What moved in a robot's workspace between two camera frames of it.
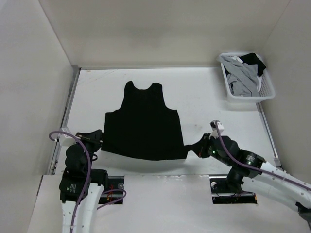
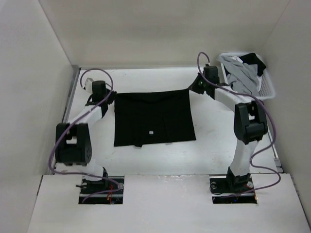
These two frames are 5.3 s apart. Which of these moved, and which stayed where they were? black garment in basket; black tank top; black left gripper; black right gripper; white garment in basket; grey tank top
Moved: black right gripper; black left gripper; black tank top
Stayed: white garment in basket; black garment in basket; grey tank top
